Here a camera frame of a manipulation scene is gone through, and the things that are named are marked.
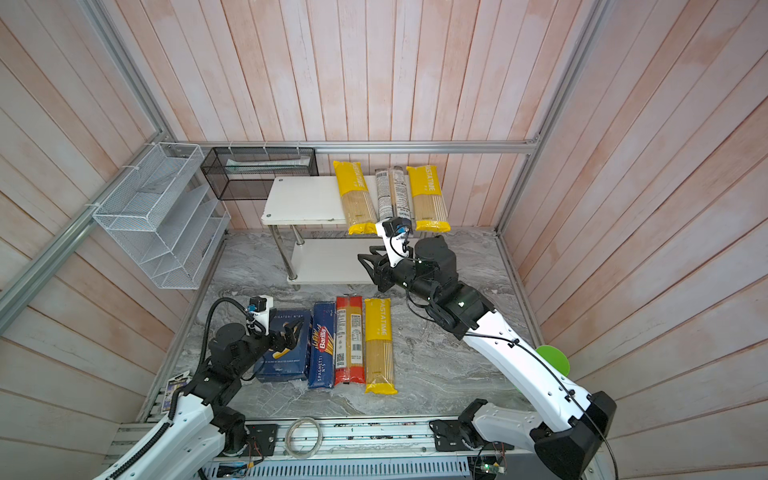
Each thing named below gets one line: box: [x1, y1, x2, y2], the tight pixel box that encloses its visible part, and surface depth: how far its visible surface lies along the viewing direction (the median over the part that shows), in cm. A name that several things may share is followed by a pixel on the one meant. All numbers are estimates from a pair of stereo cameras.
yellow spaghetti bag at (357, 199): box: [333, 161, 377, 235], surface depth 78 cm
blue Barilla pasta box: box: [255, 309, 311, 383], surface depth 81 cm
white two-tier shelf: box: [260, 175, 379, 285], surface depth 84 cm
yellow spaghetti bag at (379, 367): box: [364, 298, 398, 395], surface depth 88 cm
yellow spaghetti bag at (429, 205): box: [406, 166, 451, 232], surface depth 79 cm
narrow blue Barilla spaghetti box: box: [308, 301, 336, 389], surface depth 87 cm
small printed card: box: [161, 370, 193, 414], surface depth 83 cm
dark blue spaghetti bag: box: [374, 165, 412, 222], surface depth 81 cm
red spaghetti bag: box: [334, 296, 365, 385], surface depth 90 cm
